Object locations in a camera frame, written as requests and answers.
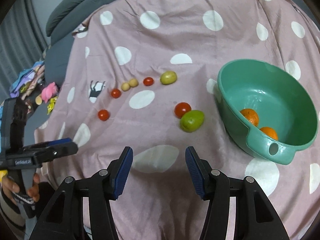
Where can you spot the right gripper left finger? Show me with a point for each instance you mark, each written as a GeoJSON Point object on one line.
{"type": "Point", "coordinates": [120, 172]}

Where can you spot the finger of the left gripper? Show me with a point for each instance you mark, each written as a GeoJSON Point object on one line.
{"type": "Point", "coordinates": [59, 141]}
{"type": "Point", "coordinates": [64, 149]}

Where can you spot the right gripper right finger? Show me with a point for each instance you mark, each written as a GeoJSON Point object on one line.
{"type": "Point", "coordinates": [199, 172]}

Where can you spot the cherry tomato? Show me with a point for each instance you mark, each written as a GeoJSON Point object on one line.
{"type": "Point", "coordinates": [103, 115]}
{"type": "Point", "coordinates": [148, 81]}
{"type": "Point", "coordinates": [115, 93]}

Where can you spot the green mango-like fruit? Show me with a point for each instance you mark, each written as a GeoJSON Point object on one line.
{"type": "Point", "coordinates": [191, 121]}

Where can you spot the large red tomato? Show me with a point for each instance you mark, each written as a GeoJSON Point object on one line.
{"type": "Point", "coordinates": [181, 108]}

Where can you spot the orange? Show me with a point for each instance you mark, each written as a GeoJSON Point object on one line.
{"type": "Point", "coordinates": [251, 115]}
{"type": "Point", "coordinates": [269, 131]}

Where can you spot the yellow-green fruit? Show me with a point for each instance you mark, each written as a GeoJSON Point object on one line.
{"type": "Point", "coordinates": [168, 77]}

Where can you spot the left hand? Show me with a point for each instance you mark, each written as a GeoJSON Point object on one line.
{"type": "Point", "coordinates": [9, 186]}

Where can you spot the yellow snack wrapper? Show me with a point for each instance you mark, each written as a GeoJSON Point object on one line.
{"type": "Point", "coordinates": [51, 104]}

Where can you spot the pink plush toy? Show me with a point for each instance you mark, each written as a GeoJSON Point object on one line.
{"type": "Point", "coordinates": [50, 91]}

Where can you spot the pile of colourful clothes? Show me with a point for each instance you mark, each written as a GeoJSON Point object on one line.
{"type": "Point", "coordinates": [27, 81]}

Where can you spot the beige longan left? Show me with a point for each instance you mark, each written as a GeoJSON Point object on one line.
{"type": "Point", "coordinates": [125, 86]}

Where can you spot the beige longan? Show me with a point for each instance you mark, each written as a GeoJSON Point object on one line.
{"type": "Point", "coordinates": [125, 86]}
{"type": "Point", "coordinates": [133, 82]}

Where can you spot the beige longan right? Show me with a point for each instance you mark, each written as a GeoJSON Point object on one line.
{"type": "Point", "coordinates": [133, 82]}

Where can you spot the pink polka dot blanket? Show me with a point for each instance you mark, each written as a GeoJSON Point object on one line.
{"type": "Point", "coordinates": [195, 38]}

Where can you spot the green plastic bowl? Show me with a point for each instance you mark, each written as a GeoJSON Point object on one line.
{"type": "Point", "coordinates": [281, 103]}

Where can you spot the grey sofa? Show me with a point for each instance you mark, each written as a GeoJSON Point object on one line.
{"type": "Point", "coordinates": [95, 46]}

